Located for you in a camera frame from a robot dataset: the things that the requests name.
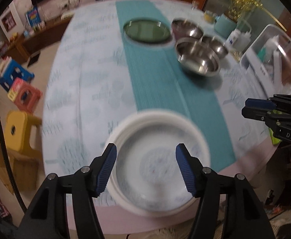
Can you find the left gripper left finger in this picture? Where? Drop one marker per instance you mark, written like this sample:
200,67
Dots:
101,168

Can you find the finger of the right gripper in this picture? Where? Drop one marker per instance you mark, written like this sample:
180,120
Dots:
255,113
260,104

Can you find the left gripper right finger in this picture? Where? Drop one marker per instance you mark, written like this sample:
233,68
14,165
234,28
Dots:
190,168

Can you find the white ceramic plate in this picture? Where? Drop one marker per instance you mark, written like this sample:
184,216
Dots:
146,179

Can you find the small steel bowl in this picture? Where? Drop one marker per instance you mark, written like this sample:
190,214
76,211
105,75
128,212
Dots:
216,45

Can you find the wide shallow steel bowl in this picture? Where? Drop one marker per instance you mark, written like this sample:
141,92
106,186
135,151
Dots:
197,58

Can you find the large steel bowl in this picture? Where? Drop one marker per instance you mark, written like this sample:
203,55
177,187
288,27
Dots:
184,28

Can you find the green plate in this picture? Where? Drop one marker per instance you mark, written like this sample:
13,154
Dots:
148,31

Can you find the clear plastic storage box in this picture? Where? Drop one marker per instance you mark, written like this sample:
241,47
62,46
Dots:
267,62

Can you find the translucent squeeze bottle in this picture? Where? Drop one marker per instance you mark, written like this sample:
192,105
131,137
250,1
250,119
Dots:
243,41

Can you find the white pill bottle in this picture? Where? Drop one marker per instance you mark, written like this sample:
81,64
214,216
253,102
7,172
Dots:
232,42

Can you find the white tree-print tablecloth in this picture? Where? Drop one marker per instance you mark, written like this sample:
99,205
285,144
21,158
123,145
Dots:
89,93

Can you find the teal canister wooden lid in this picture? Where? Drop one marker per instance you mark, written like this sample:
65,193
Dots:
224,25

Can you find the yellow plastic stool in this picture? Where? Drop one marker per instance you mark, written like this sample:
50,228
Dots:
18,130

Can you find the teal table runner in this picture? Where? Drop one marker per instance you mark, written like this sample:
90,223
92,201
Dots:
159,83

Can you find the pink plastic stool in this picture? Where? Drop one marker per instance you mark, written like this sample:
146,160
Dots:
24,95

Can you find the small yellow glass jar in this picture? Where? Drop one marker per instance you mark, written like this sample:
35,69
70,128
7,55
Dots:
210,16

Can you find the blue plastic stool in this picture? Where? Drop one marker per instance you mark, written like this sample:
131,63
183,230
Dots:
11,71

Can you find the wooden tv cabinet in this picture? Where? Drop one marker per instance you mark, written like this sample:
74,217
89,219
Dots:
23,47

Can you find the blue poster board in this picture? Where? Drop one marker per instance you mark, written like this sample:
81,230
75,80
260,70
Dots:
33,17

